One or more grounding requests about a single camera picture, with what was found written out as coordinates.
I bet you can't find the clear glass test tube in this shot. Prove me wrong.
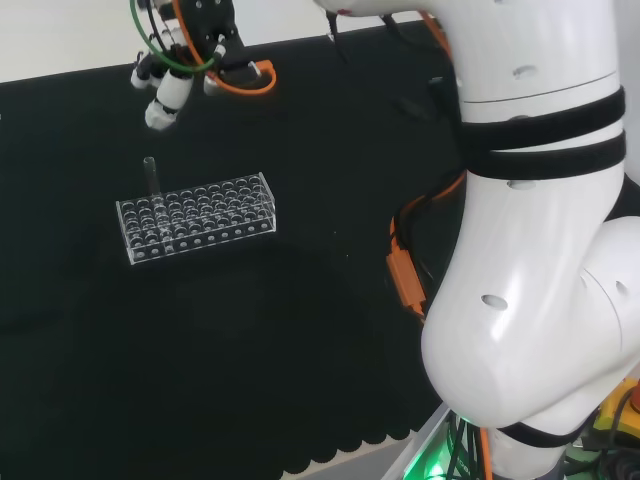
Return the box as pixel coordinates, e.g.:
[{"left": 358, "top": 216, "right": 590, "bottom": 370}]
[{"left": 142, "top": 156, "right": 162, "bottom": 202}]

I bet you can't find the clear acrylic test tube rack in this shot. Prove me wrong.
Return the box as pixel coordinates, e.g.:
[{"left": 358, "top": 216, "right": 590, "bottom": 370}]
[{"left": 115, "top": 171, "right": 278, "bottom": 267}]

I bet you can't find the black bench cloth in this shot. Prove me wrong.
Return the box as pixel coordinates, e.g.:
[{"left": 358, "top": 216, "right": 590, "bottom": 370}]
[{"left": 0, "top": 18, "right": 640, "bottom": 477}]

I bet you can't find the orange hand cable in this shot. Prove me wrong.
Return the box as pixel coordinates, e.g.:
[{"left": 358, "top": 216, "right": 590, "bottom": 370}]
[{"left": 172, "top": 0, "right": 278, "bottom": 97}]

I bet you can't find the green hand cable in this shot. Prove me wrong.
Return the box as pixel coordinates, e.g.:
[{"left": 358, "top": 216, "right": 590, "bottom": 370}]
[{"left": 129, "top": 0, "right": 224, "bottom": 76}]

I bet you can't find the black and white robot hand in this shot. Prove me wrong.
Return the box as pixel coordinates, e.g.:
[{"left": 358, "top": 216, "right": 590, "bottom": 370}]
[{"left": 130, "top": 0, "right": 247, "bottom": 133}]

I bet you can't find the orange arm cable with connector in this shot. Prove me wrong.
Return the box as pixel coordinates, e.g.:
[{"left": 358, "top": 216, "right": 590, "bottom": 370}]
[{"left": 386, "top": 169, "right": 469, "bottom": 321}]

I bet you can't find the yellow stop button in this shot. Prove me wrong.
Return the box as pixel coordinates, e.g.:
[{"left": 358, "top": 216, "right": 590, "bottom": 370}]
[{"left": 591, "top": 376, "right": 640, "bottom": 452}]

